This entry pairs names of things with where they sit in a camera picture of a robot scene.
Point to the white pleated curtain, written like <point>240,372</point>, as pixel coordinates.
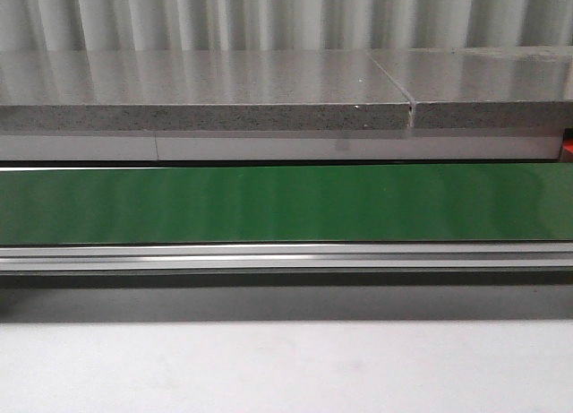
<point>282,24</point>

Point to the white panel under slab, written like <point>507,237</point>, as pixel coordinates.
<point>164,148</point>

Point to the grey stone slab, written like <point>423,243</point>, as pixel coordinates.
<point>167,90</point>
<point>485,87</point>

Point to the grey stone slab left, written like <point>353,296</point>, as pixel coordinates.
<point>167,90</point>

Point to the orange red object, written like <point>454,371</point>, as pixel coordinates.
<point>566,154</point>

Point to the aluminium conveyor side rail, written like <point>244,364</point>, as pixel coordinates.
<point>284,258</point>

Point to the grey stone slab right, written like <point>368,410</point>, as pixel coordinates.
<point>485,87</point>

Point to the green conveyor belt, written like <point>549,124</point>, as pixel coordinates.
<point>348,203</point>

